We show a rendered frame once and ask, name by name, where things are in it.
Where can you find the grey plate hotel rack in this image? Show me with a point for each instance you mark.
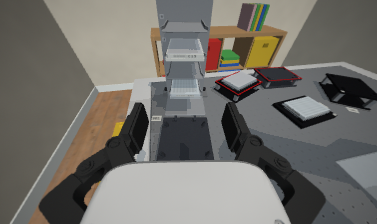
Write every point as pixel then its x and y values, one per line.
pixel 184 19

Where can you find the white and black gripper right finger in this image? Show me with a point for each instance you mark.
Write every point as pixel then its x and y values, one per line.
pixel 302 200

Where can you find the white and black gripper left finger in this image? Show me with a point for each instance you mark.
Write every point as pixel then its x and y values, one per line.
pixel 65 203

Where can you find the grey speckled base plate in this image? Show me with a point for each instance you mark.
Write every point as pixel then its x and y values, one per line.
pixel 312 151

